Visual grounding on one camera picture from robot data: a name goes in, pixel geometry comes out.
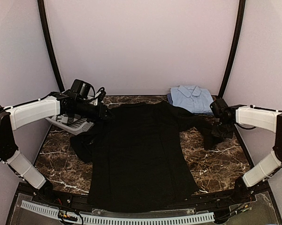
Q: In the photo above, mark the light blue folded shirt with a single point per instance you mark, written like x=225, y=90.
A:
x=192, y=98

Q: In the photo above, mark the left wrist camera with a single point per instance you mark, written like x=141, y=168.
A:
x=84, y=91

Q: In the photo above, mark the black white checkered shirt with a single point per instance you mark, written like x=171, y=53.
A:
x=68, y=119

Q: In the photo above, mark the white slotted cable duct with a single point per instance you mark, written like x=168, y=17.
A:
x=105, y=218

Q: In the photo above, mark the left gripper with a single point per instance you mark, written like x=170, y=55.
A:
x=100, y=114

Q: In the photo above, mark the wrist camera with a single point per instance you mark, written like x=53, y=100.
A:
x=84, y=91
x=218, y=107

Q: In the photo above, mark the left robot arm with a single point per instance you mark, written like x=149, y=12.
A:
x=15, y=117

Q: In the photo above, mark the left black frame post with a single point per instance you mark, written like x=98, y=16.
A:
x=49, y=45

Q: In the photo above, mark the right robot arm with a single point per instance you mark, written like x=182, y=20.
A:
x=268, y=119

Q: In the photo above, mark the black front rail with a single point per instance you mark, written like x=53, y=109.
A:
x=213, y=202

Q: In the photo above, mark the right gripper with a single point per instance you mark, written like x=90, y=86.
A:
x=215, y=133

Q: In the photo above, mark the black long sleeve shirt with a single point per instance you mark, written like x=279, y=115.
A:
x=137, y=159

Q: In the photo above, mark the grey plastic basket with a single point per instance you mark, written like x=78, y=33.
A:
x=78, y=127

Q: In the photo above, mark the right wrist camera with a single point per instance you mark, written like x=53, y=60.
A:
x=218, y=107

